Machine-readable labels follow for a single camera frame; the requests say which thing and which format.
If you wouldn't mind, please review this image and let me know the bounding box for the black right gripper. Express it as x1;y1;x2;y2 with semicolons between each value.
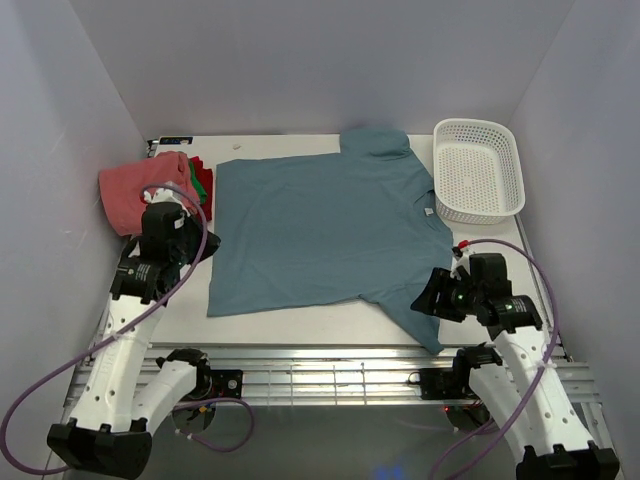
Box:
409;267;482;322

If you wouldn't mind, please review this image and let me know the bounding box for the blue t shirt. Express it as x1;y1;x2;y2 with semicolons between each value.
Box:
207;128;453;354

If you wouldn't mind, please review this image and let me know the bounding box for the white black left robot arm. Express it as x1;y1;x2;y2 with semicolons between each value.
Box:
47;201;219;479

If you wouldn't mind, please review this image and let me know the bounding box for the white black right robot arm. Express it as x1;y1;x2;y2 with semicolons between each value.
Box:
411;247;620;479

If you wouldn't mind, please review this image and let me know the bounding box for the green folded t shirt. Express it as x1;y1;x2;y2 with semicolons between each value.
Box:
189;156;208;205

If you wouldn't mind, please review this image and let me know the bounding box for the pink folded t shirt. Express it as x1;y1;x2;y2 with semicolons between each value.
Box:
98;151;199;236

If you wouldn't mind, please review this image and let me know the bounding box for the dark red folded t shirt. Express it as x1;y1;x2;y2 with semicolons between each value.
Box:
189;156;215;222

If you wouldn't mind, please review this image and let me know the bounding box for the blue label sticker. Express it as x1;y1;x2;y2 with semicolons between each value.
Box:
158;136;193;145

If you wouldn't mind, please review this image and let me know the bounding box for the white perforated plastic basket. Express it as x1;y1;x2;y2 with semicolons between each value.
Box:
432;118;526;225

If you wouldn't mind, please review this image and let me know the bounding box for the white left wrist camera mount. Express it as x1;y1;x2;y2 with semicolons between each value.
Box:
141;184;193;216

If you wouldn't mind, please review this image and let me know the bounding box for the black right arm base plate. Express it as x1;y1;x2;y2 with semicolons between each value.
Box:
407;368;480;400

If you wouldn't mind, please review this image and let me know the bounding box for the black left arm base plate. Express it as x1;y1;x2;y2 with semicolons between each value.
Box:
192;368;244;400

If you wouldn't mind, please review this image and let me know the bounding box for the aluminium table front rail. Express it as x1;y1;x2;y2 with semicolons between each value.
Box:
63;343;601;409

